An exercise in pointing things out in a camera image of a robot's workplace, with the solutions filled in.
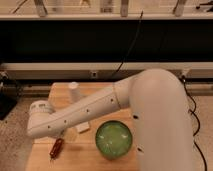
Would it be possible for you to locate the translucent plastic cup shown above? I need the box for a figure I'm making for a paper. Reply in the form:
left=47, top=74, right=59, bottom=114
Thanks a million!
left=68, top=82, right=82, bottom=102

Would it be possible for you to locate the white rectangular block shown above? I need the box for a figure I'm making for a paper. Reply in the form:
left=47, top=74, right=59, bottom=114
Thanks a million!
left=76, top=122, right=90, bottom=133

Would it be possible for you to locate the black hanging cable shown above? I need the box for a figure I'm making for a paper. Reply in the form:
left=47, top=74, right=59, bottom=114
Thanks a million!
left=107, top=10, right=145, bottom=80

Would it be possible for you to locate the white wall rail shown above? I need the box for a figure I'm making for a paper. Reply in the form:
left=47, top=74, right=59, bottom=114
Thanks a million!
left=0, top=62, right=213, bottom=80

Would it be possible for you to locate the green ceramic bowl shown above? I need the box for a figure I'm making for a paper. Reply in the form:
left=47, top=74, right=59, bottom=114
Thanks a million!
left=95, top=120, right=133, bottom=160

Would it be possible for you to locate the black equipment at left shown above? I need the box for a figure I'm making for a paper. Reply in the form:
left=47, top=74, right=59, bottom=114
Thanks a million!
left=0, top=71, right=21, bottom=120

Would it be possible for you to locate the black floor cable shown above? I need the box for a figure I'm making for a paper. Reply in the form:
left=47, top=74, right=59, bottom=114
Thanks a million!
left=181, top=77, right=209, bottom=171

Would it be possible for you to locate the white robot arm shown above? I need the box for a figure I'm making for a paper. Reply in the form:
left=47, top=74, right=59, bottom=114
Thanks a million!
left=27, top=69, right=195, bottom=171

